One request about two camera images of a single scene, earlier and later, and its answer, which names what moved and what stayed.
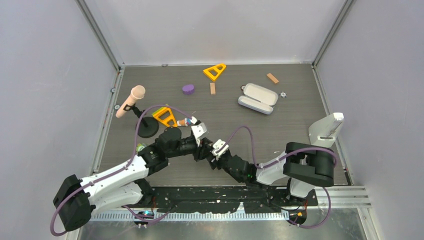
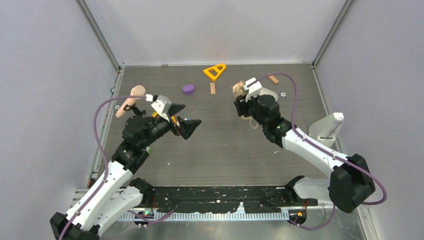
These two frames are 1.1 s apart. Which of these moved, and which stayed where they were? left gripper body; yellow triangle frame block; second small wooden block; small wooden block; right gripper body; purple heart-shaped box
Moved: left gripper body; right gripper body
Stayed: second small wooden block; purple heart-shaped box; small wooden block; yellow triangle frame block
